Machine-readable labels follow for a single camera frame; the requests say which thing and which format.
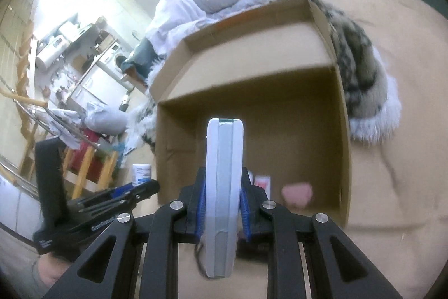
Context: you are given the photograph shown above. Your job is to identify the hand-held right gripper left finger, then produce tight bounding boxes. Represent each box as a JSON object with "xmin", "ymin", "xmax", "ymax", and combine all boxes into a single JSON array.
[{"xmin": 44, "ymin": 166, "xmax": 211, "ymax": 299}]

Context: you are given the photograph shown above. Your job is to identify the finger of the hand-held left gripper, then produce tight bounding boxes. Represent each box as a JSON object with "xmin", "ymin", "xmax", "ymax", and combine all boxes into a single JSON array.
[
  {"xmin": 67, "ymin": 182, "xmax": 136, "ymax": 206},
  {"xmin": 78, "ymin": 179, "xmax": 161, "ymax": 214}
]

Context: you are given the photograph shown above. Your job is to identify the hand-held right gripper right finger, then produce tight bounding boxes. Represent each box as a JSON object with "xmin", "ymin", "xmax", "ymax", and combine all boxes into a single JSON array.
[{"xmin": 238, "ymin": 168, "xmax": 403, "ymax": 299}]

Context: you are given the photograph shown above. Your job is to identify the white pill bottle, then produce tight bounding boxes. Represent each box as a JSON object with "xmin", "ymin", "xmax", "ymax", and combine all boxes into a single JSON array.
[{"xmin": 132, "ymin": 164, "xmax": 153, "ymax": 185}]

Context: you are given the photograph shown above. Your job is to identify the small red white box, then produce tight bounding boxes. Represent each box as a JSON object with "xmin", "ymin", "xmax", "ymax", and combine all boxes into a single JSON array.
[{"xmin": 253, "ymin": 174, "xmax": 273, "ymax": 198}]

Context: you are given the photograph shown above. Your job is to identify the white remote control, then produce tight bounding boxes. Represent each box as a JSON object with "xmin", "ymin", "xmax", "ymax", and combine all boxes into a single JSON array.
[{"xmin": 205, "ymin": 117, "xmax": 244, "ymax": 279}]

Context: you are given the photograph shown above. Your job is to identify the pink soft item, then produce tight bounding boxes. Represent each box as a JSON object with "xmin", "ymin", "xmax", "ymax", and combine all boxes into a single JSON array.
[{"xmin": 282, "ymin": 182, "xmax": 313, "ymax": 209}]

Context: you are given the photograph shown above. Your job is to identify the brown cardboard box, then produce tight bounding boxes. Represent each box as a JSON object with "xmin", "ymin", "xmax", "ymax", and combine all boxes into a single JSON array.
[{"xmin": 149, "ymin": 0, "xmax": 352, "ymax": 230}]

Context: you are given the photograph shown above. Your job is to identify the person's left forearm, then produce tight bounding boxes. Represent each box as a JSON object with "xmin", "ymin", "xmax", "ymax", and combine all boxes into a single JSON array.
[{"xmin": 31, "ymin": 252, "xmax": 83, "ymax": 291}]

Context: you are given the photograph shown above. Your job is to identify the yellow wooden rack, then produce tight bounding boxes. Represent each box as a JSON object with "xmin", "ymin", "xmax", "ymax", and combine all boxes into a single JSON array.
[{"xmin": 62, "ymin": 144, "xmax": 120, "ymax": 199}]

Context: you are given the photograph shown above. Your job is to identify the hanging light clothes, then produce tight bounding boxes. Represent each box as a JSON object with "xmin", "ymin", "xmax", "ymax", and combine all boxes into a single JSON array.
[{"xmin": 35, "ymin": 106, "xmax": 89, "ymax": 150}]

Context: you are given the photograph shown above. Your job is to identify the grey bag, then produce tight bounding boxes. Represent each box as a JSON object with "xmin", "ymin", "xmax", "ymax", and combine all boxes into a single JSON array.
[{"xmin": 86, "ymin": 102, "xmax": 129, "ymax": 136}]

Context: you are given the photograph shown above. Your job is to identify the metal drying rack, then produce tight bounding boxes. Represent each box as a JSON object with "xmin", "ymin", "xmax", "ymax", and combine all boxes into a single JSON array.
[{"xmin": 0, "ymin": 99, "xmax": 116, "ymax": 195}]

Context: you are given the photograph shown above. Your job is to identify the white kitchen cabinets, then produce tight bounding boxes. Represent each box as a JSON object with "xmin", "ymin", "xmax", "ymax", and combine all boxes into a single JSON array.
[{"xmin": 68, "ymin": 66, "xmax": 131, "ymax": 110}]

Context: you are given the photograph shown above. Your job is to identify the white washing machine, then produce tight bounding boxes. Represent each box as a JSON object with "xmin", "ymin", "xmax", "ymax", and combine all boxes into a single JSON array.
[{"xmin": 101, "ymin": 43, "xmax": 129, "ymax": 79}]

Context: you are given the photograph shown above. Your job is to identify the white appliance with display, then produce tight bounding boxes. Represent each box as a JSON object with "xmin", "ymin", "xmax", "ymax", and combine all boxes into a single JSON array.
[{"xmin": 35, "ymin": 35, "xmax": 67, "ymax": 70}]

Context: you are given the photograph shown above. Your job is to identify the teal pillow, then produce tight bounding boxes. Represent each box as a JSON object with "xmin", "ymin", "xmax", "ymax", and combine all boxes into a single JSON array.
[{"xmin": 121, "ymin": 39, "xmax": 157, "ymax": 80}]

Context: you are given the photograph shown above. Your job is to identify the white box appliance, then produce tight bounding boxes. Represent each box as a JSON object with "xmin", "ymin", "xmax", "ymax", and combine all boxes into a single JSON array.
[{"xmin": 58, "ymin": 20, "xmax": 80, "ymax": 41}]

